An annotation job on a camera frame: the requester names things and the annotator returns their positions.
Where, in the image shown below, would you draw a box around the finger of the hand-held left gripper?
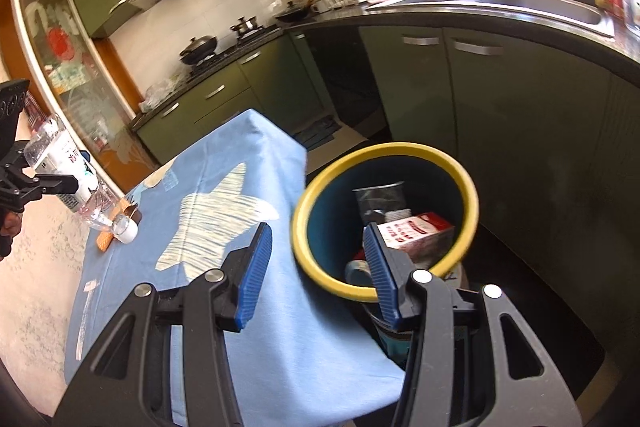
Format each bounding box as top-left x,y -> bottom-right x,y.
0,142 -> 92,178
0,173 -> 81,214

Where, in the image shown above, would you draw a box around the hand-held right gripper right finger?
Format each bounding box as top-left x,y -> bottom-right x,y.
363,222 -> 583,427

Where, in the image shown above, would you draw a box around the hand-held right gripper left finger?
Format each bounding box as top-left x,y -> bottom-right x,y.
52,223 -> 273,427

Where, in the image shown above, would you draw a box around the clear plastic bottle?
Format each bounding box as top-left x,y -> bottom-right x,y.
24,114 -> 138,244

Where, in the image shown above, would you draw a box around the yellow-rimmed blue trash bin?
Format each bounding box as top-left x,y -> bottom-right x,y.
291,142 -> 480,360

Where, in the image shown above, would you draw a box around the person's left hand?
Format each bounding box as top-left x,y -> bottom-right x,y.
0,212 -> 23,260

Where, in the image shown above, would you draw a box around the red and white carton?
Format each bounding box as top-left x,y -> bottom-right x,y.
375,212 -> 456,273

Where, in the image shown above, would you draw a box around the glass sliding door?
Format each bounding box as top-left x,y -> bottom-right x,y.
10,0 -> 161,188

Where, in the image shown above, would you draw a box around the blue star-print tablecloth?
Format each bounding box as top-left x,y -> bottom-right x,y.
64,108 -> 406,427

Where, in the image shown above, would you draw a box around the orange snack wrapper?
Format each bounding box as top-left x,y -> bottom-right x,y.
95,199 -> 143,254

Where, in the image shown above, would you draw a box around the clear plastic bag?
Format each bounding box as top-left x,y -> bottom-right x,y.
352,181 -> 406,220

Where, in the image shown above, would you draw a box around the plastic bags on counter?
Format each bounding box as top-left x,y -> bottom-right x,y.
140,79 -> 186,112

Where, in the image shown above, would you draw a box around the flat cardboard sheet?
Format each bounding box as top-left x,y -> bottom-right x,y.
305,127 -> 368,175

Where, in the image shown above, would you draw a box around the dark floor mat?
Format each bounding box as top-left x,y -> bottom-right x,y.
295,116 -> 343,148

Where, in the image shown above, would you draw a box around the green kitchen base cabinets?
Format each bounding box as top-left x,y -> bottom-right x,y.
131,24 -> 640,358

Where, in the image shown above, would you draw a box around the gas stove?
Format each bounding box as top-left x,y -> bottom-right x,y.
185,24 -> 283,75

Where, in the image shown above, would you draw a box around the steel pot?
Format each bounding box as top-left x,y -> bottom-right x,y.
230,17 -> 265,38

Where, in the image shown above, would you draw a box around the black kitchen countertop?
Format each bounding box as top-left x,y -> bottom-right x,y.
131,0 -> 640,132

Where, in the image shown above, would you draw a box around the black lidded wok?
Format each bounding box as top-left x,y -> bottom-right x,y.
274,0 -> 312,22

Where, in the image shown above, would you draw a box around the steel sink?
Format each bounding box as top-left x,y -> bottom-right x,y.
370,0 -> 616,38

